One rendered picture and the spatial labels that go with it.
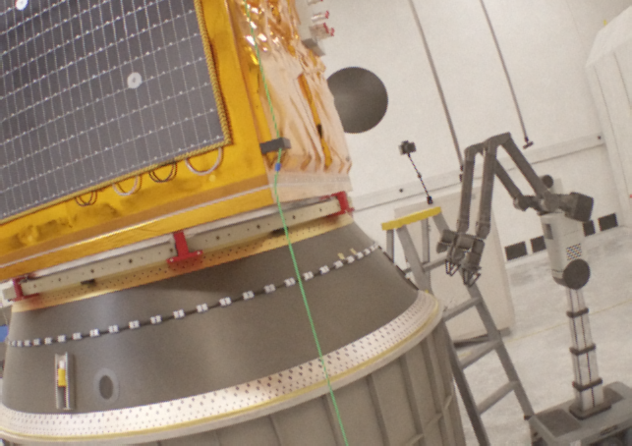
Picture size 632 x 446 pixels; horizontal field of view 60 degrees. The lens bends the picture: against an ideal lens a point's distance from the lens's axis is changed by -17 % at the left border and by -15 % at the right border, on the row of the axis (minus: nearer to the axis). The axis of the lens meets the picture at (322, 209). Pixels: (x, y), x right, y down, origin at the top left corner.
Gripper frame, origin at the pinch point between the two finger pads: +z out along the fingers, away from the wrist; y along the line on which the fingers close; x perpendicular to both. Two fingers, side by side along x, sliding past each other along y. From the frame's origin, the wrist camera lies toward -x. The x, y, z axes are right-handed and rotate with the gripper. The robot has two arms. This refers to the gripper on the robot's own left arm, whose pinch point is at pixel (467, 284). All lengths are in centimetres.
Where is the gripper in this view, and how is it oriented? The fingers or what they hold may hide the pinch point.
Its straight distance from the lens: 280.2
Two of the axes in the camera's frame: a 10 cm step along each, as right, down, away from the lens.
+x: 9.7, 2.6, -0.1
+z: -2.6, 9.7, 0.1
